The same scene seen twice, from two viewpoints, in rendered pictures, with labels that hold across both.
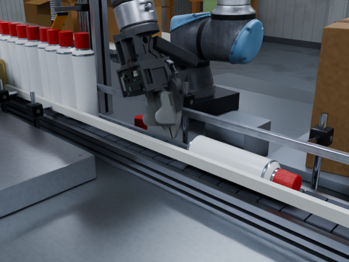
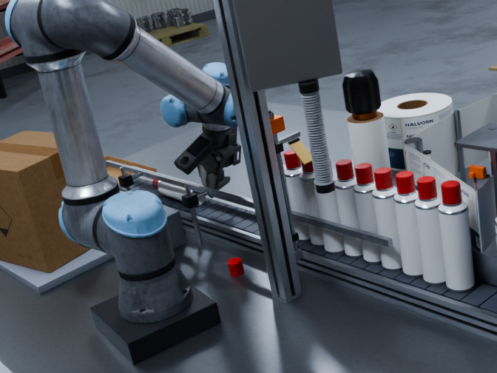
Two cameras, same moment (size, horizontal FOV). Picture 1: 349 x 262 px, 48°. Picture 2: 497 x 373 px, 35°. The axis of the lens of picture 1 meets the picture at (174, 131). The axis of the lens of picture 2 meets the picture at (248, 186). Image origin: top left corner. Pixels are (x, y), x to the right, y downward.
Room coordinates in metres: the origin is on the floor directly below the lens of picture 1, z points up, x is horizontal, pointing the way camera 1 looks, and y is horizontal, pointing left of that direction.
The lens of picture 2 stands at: (2.51, 0.44, 1.63)
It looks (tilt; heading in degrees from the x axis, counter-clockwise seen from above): 21 degrees down; 190
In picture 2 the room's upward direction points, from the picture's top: 11 degrees counter-clockwise
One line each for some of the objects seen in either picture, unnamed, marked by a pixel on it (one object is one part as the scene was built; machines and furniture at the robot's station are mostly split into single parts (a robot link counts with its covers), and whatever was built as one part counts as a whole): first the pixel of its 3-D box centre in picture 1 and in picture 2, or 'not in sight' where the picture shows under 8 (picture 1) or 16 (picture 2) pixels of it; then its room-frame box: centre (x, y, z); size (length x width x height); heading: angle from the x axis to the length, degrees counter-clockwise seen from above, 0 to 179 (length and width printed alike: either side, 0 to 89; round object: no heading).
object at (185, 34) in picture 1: (192, 36); (136, 229); (1.15, -0.05, 1.05); 0.13 x 0.12 x 0.14; 53
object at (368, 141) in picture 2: not in sight; (367, 132); (0.71, 0.42, 1.03); 0.09 x 0.09 x 0.30
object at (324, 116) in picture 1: (312, 164); (135, 192); (0.59, -0.23, 0.91); 0.07 x 0.03 x 0.17; 137
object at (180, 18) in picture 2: not in sight; (152, 31); (-6.94, -2.11, 0.17); 1.18 x 0.82 x 0.33; 129
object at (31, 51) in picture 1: (37, 65); (350, 208); (1.04, 0.36, 0.98); 0.05 x 0.05 x 0.20
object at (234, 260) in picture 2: (141, 122); (235, 266); (0.97, 0.09, 0.85); 0.03 x 0.03 x 0.03
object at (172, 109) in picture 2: not in sight; (191, 105); (0.85, 0.04, 1.20); 0.11 x 0.11 x 0.08; 53
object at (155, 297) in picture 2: (190, 75); (151, 282); (1.16, -0.05, 0.93); 0.15 x 0.15 x 0.10
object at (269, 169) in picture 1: (241, 165); (176, 189); (0.60, -0.11, 0.91); 0.20 x 0.05 x 0.05; 45
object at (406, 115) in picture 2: not in sight; (415, 130); (0.52, 0.54, 0.95); 0.20 x 0.20 x 0.14
